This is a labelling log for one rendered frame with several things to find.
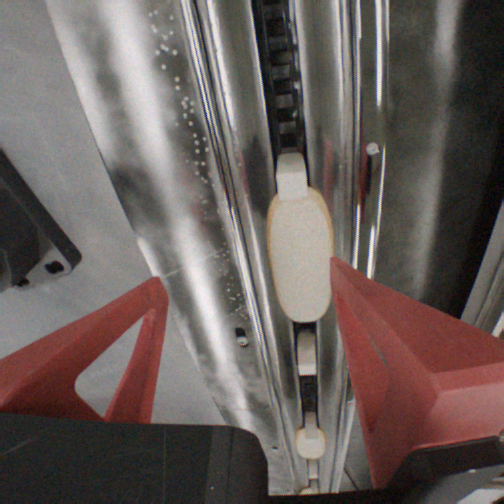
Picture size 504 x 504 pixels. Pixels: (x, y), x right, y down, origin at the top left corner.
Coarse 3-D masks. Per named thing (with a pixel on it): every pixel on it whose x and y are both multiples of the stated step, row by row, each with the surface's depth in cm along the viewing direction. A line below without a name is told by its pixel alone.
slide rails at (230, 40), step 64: (320, 0) 10; (256, 64) 11; (320, 64) 11; (256, 128) 13; (320, 128) 13; (256, 192) 15; (320, 192) 14; (256, 256) 17; (320, 320) 20; (320, 384) 25
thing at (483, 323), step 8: (496, 280) 12; (496, 288) 12; (496, 296) 12; (488, 304) 13; (496, 304) 12; (488, 312) 13; (496, 312) 12; (480, 320) 14; (488, 320) 13; (496, 320) 12; (480, 328) 14; (488, 328) 13; (496, 328) 12; (496, 336) 14; (496, 480) 25; (480, 488) 24; (488, 488) 24; (496, 488) 24
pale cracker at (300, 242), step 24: (312, 192) 14; (288, 216) 14; (312, 216) 14; (288, 240) 15; (312, 240) 15; (288, 264) 16; (312, 264) 16; (288, 288) 17; (312, 288) 17; (288, 312) 19; (312, 312) 18
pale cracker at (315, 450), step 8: (296, 432) 31; (304, 432) 30; (320, 432) 30; (296, 440) 31; (304, 440) 31; (320, 440) 31; (296, 448) 33; (304, 448) 32; (312, 448) 32; (320, 448) 32; (304, 456) 34; (312, 456) 33
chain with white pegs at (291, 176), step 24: (288, 0) 10; (264, 24) 11; (264, 48) 12; (288, 48) 12; (288, 72) 12; (288, 96) 13; (288, 120) 14; (288, 144) 14; (288, 168) 12; (288, 192) 12; (312, 336) 22; (312, 360) 20; (312, 384) 27; (312, 408) 30; (312, 432) 28; (312, 480) 46
